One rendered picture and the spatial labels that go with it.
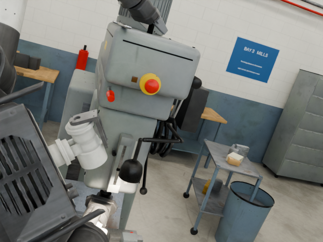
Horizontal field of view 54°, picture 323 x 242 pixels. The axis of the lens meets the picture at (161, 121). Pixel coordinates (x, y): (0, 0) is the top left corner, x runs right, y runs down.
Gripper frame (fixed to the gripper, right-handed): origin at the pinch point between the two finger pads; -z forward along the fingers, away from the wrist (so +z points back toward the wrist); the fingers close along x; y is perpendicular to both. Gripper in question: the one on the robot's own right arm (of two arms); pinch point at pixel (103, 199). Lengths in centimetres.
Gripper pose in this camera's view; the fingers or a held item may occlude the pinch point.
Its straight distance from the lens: 130.7
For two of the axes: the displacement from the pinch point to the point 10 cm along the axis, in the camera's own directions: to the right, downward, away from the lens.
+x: -9.6, -2.9, -0.3
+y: -2.9, 9.2, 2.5
